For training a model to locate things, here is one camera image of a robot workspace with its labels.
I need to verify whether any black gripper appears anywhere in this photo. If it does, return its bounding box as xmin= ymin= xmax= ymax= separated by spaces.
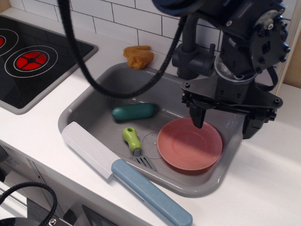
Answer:
xmin=182 ymin=74 xmax=283 ymax=139

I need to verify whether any green handled grey spatula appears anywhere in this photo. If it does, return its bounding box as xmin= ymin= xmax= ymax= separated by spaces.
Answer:
xmin=122 ymin=127 xmax=156 ymax=171

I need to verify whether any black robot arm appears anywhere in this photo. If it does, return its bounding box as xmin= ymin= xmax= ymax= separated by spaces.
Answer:
xmin=153 ymin=0 xmax=290 ymax=139

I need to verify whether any pink plate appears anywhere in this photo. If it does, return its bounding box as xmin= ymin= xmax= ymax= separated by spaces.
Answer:
xmin=157 ymin=118 xmax=223 ymax=171

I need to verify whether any grey sink basin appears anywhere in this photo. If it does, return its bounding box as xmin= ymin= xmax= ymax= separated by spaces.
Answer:
xmin=57 ymin=62 xmax=253 ymax=198

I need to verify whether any dark grey faucet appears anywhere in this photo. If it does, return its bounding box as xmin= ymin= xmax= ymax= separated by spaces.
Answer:
xmin=172 ymin=14 xmax=215 ymax=80

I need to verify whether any wooden side panel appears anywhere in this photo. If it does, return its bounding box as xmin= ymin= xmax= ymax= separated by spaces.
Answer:
xmin=275 ymin=0 xmax=301 ymax=92

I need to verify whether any dark green toy cucumber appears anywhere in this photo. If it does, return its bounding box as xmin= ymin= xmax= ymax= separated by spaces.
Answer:
xmin=111 ymin=103 xmax=156 ymax=121

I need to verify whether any orange toy chicken piece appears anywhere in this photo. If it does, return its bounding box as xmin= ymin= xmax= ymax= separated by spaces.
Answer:
xmin=123 ymin=46 xmax=154 ymax=70

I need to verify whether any black toy stovetop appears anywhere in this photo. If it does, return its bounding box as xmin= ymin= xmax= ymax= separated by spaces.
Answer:
xmin=0 ymin=14 xmax=99 ymax=115

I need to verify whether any toy knife blue handle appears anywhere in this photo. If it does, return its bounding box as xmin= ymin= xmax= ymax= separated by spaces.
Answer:
xmin=61 ymin=121 xmax=193 ymax=226

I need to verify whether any black braided cable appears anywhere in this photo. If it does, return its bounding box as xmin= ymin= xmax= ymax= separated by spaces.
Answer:
xmin=0 ymin=182 xmax=58 ymax=226
xmin=57 ymin=0 xmax=189 ymax=97

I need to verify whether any black braided cable bottom left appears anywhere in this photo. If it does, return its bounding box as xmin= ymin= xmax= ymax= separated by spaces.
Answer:
xmin=0 ymin=182 xmax=58 ymax=226

